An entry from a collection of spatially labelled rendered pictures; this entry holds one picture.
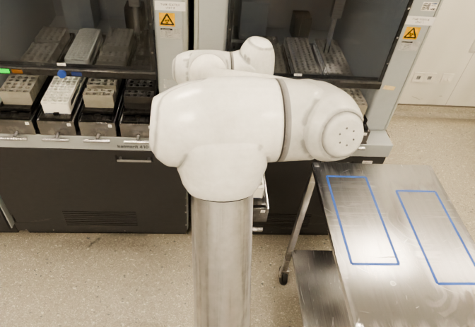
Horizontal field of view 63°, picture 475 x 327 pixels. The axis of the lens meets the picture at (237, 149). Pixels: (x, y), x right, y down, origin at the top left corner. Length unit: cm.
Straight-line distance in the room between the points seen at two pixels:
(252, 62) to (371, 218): 62
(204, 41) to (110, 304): 126
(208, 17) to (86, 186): 93
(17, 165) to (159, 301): 87
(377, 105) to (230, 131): 123
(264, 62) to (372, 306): 71
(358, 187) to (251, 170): 86
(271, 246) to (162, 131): 167
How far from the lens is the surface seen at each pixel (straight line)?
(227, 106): 54
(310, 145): 56
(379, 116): 176
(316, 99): 58
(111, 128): 159
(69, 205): 199
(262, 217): 130
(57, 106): 163
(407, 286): 123
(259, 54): 110
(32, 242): 230
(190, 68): 108
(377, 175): 147
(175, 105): 55
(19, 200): 204
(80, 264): 215
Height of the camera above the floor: 179
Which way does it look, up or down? 43 degrees down
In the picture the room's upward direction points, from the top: 6 degrees clockwise
